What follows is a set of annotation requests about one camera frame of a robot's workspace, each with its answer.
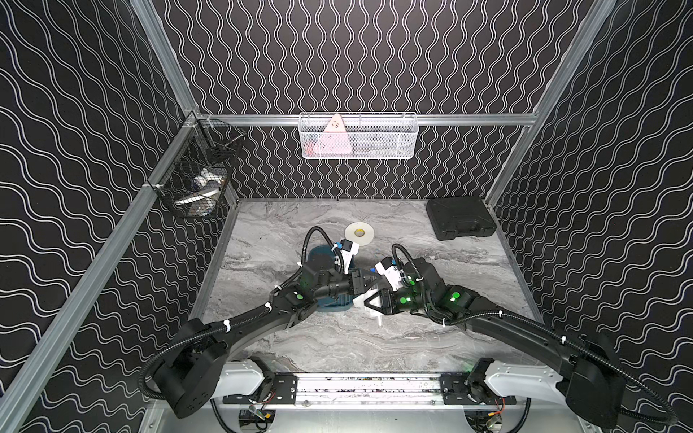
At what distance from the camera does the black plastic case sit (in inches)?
41.9

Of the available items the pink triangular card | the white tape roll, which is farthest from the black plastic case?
the pink triangular card

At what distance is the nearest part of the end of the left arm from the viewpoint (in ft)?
2.01

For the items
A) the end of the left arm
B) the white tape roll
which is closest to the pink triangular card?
the white tape roll

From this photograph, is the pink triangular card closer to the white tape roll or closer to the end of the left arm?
the white tape roll

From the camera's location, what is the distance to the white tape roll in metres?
1.09

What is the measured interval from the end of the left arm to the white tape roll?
35cm

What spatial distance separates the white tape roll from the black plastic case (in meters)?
0.27

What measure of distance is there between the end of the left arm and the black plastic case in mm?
466

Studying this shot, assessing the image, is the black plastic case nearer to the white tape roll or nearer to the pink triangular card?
the white tape roll

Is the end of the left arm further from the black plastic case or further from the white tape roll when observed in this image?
the black plastic case

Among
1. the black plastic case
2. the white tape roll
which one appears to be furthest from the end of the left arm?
the black plastic case
